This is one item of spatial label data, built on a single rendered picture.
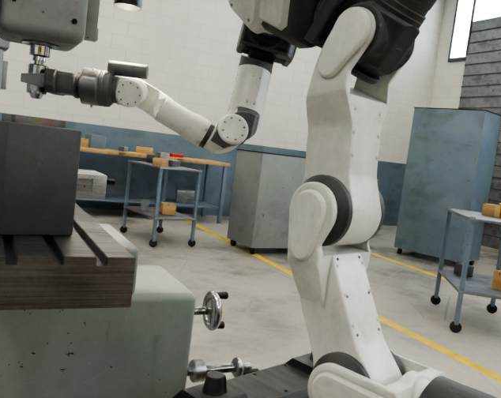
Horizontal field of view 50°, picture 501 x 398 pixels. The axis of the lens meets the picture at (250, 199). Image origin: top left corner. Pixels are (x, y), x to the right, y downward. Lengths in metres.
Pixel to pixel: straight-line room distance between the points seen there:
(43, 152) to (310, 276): 0.55
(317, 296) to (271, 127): 7.97
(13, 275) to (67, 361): 0.59
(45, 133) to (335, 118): 0.54
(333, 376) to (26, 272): 0.57
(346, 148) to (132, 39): 7.30
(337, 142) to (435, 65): 10.12
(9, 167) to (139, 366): 0.69
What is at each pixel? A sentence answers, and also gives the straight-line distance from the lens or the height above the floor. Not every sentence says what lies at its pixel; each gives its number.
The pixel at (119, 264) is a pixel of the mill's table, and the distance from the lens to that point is 0.87.
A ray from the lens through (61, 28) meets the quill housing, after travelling 1.36.
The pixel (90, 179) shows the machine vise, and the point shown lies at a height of 0.98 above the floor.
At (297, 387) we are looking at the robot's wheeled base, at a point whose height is 0.59.
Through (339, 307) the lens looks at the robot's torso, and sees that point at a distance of 1.09.
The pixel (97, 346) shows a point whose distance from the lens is 1.41.
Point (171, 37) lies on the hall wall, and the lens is 8.43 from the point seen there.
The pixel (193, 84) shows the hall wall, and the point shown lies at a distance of 8.47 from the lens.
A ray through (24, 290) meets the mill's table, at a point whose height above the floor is 0.88.
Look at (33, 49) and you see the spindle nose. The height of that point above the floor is 1.29.
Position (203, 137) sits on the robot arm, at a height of 1.13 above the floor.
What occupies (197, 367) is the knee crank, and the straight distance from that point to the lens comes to 1.51.
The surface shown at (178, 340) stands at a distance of 1.46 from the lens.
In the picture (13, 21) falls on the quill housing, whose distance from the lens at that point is 1.36.
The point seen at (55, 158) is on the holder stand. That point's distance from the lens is 0.98.
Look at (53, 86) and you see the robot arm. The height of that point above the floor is 1.21.
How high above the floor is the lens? 1.12
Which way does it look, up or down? 5 degrees down
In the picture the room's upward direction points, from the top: 7 degrees clockwise
